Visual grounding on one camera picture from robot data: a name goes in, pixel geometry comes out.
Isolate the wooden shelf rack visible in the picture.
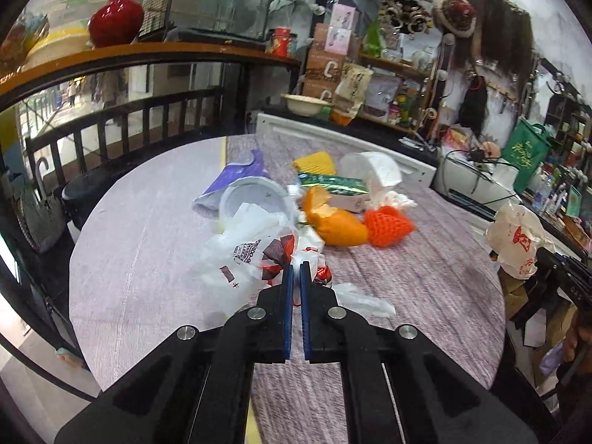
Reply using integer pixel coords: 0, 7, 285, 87
357, 0, 443, 134

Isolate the glass tank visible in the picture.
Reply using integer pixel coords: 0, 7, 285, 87
134, 0, 272, 45

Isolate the cream plastic bowl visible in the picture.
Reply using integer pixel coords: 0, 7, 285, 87
281, 93, 332, 117

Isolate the red tin can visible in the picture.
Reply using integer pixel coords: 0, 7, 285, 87
269, 27, 297, 57

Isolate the white printed plastic bag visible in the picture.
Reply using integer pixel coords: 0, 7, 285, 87
192, 203, 332, 316

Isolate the green tote bag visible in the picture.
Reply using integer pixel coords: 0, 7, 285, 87
501, 117, 551, 194

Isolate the white printer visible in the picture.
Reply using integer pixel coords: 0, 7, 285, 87
433, 150, 522, 212

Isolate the white toilet paper roll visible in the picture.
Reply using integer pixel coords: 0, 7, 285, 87
338, 151, 402, 195

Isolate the orange peel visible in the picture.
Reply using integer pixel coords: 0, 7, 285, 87
302, 185, 368, 246

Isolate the red ceramic vase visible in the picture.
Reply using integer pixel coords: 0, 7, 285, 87
88, 0, 145, 48

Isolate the white red plastic bag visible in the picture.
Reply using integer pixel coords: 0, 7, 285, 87
485, 202, 556, 281

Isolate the green snack wrapper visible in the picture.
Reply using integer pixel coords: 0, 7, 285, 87
297, 171, 369, 213

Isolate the black wooden bench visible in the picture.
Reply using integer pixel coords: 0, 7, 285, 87
25, 86, 224, 229

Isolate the crumpled white tissue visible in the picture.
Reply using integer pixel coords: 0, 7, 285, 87
365, 179, 417, 212

